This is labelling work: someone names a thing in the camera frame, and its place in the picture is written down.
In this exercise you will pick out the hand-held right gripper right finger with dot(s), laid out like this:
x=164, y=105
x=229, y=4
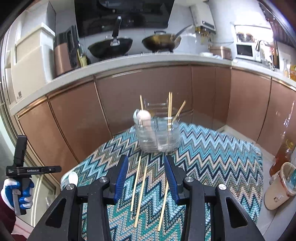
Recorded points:
x=171, y=179

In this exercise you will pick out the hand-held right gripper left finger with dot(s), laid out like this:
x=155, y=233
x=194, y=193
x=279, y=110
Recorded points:
x=121, y=179

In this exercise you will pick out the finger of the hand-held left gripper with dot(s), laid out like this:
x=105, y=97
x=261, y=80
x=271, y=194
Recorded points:
x=52, y=169

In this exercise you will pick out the wooden chopstick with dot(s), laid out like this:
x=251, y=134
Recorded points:
x=135, y=183
x=141, y=103
x=141, y=192
x=163, y=206
x=180, y=110
x=169, y=106

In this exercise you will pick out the white plastic spoon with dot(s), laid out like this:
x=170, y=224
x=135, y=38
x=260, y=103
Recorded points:
x=144, y=118
x=136, y=117
x=70, y=179

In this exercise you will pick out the person's left forearm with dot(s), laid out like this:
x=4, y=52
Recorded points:
x=7, y=217

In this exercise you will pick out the person's left hand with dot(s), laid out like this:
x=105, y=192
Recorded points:
x=9, y=187

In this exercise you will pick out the zigzag patterned cloth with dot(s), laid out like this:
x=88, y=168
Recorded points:
x=208, y=162

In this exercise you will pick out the copper kitchen cabinets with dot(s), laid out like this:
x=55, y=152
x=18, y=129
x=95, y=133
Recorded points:
x=161, y=92

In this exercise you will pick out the white trash bin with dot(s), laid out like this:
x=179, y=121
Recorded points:
x=277, y=192

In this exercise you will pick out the copper and black appliance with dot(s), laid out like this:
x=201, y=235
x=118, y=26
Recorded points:
x=63, y=58

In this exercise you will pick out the cooking oil bottle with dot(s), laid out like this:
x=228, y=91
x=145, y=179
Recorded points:
x=281, y=153

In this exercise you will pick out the gas stove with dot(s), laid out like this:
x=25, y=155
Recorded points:
x=136, y=55

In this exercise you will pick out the white bowl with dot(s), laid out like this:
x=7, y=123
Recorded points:
x=206, y=54

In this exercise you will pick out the black wok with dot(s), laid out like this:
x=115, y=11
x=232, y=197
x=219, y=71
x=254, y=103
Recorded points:
x=108, y=47

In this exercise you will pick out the copper rice cooker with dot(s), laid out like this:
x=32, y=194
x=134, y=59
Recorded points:
x=220, y=52

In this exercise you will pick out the golden wok with lid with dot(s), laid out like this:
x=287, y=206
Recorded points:
x=161, y=41

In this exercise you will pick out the white microwave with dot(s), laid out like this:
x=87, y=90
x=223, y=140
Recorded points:
x=245, y=51

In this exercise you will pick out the steel bowl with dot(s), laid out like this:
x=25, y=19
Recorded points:
x=245, y=37

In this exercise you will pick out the steel faucet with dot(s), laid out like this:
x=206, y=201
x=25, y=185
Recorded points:
x=272, y=53

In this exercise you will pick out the yellow liquid bottle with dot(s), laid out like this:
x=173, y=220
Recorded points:
x=292, y=71

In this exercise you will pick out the black range hood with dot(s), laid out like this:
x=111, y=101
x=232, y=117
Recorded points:
x=138, y=16

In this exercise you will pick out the white water heater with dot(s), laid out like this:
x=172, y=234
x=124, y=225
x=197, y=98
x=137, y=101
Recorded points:
x=203, y=16

